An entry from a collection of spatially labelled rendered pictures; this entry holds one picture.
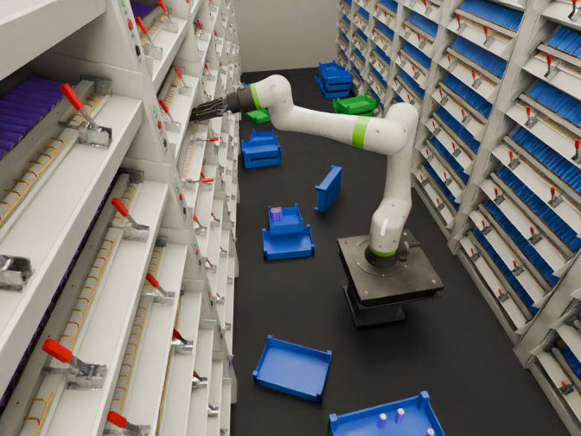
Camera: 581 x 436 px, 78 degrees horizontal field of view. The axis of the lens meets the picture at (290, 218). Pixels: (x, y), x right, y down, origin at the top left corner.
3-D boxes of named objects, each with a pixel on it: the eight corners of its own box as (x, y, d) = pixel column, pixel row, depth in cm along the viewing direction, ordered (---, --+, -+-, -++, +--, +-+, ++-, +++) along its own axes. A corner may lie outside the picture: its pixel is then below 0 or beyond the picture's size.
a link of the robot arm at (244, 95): (258, 115, 134) (258, 105, 141) (249, 85, 126) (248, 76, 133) (243, 119, 134) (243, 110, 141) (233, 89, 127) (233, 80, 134)
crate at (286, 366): (331, 360, 165) (331, 350, 160) (320, 403, 150) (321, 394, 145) (270, 343, 173) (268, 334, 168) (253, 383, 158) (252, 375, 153)
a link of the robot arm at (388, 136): (408, 147, 134) (414, 117, 126) (399, 164, 126) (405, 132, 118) (361, 137, 141) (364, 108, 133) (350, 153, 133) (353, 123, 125)
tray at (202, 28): (210, 41, 190) (214, 12, 182) (200, 80, 144) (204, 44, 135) (170, 30, 185) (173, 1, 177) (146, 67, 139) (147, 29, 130)
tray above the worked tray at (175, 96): (197, 89, 136) (201, 52, 128) (173, 176, 90) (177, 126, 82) (141, 76, 131) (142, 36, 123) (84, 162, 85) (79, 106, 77)
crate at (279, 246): (309, 233, 232) (309, 223, 226) (314, 255, 216) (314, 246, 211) (263, 237, 230) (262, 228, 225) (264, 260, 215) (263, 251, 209)
